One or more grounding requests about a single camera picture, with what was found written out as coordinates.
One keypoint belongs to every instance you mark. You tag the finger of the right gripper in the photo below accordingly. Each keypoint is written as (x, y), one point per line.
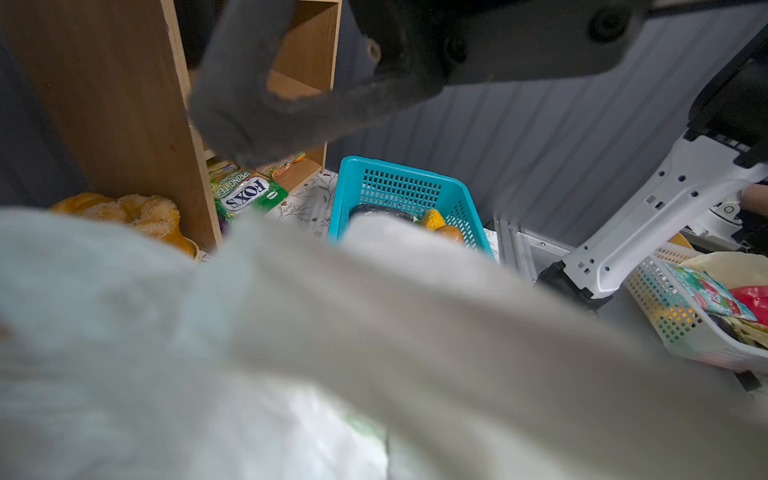
(241, 119)

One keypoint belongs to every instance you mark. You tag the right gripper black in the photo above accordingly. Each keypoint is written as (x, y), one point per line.
(468, 42)

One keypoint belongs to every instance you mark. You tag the teal plastic fruit basket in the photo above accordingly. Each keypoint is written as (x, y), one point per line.
(363, 181)

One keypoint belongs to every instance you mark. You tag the white plastic grocery bag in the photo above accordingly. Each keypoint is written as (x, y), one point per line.
(121, 358)

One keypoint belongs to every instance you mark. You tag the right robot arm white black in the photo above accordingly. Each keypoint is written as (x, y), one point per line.
(723, 149)

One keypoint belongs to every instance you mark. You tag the pink snack packet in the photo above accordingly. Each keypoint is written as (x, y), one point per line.
(278, 168)

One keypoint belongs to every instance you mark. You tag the green snack packet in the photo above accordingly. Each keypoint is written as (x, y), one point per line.
(240, 190)

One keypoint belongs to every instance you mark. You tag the floral table mat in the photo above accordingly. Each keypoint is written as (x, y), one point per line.
(309, 208)

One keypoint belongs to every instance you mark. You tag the wooden shelf unit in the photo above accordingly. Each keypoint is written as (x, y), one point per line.
(114, 79)

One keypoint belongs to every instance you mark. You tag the bread rolls cluster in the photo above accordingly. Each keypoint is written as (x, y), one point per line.
(154, 216)

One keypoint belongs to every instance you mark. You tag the brown kiwi toy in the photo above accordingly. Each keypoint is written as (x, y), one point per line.
(450, 232)

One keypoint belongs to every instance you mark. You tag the white plastic mesh basket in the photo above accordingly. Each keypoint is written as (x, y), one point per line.
(683, 325)

